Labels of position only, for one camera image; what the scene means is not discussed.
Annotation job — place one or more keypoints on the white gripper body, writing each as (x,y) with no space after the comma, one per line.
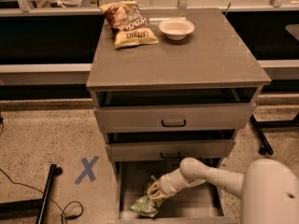
(165,184)

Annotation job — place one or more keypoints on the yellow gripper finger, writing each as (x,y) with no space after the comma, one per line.
(157,196)
(154,188)

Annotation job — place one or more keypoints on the green jalapeno chip bag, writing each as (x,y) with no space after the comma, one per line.
(145,206)

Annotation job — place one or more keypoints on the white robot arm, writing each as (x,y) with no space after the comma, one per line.
(268,190)

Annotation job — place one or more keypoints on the bottom grey drawer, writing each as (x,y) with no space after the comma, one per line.
(197,205)

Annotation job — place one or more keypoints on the grey drawer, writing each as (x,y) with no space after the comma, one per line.
(155,151)
(168,118)
(197,205)

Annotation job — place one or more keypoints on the middle grey drawer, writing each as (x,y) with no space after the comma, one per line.
(155,151)

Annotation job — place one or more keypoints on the top grey drawer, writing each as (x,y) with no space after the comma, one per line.
(168,118)

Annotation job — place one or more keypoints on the grey drawer cabinet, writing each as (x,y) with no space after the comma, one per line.
(210,66)

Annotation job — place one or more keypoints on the brown yellow chip bag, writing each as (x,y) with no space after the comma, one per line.
(128,24)

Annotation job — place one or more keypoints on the blue tape cross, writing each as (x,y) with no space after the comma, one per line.
(87,169)

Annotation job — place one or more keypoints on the black stand leg right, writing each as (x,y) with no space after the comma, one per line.
(265,148)

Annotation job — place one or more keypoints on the black stand leg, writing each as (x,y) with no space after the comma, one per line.
(32,208)
(265,148)

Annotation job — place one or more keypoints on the black stand leg left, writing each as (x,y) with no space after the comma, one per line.
(32,208)

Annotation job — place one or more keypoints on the white paper bowl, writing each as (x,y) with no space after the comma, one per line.
(176,29)

